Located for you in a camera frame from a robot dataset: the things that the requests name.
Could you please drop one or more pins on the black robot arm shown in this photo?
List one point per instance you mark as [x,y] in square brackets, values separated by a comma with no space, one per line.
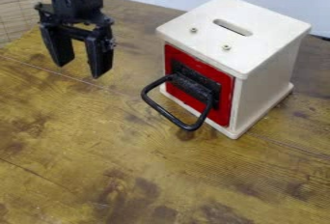
[70,20]

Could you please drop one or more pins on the red drawer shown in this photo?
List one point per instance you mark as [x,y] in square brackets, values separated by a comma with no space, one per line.
[197,80]

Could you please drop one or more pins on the white wooden box cabinet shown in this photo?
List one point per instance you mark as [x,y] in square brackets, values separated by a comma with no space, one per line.
[249,42]

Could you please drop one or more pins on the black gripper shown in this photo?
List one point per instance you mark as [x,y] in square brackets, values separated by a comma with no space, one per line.
[78,19]

